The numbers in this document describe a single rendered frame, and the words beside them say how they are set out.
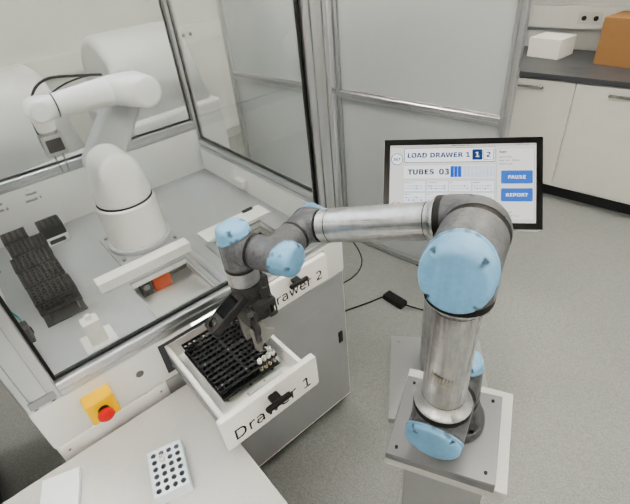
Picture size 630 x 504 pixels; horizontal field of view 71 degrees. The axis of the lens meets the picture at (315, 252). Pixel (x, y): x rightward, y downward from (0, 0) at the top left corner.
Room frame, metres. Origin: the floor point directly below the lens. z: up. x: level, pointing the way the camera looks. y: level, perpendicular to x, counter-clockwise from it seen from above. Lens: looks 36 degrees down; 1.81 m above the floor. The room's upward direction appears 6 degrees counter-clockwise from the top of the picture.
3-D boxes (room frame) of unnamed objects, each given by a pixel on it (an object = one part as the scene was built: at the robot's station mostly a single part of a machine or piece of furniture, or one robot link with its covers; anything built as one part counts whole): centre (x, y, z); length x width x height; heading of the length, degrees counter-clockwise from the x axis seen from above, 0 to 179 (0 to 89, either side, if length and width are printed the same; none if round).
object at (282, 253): (0.76, 0.08, 1.27); 0.11 x 0.11 x 0.08; 58
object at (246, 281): (0.80, 0.17, 1.19); 0.08 x 0.08 x 0.05
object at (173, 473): (0.58, 0.41, 0.78); 0.12 x 0.08 x 0.04; 21
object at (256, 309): (0.80, 0.16, 1.11); 0.09 x 0.08 x 0.12; 126
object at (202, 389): (0.86, 0.27, 0.86); 0.40 x 0.26 x 0.06; 37
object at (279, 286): (1.13, 0.08, 0.87); 0.29 x 0.02 x 0.11; 127
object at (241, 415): (0.69, 0.15, 0.87); 0.29 x 0.02 x 0.11; 127
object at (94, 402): (0.73, 0.59, 0.88); 0.07 x 0.05 x 0.07; 127
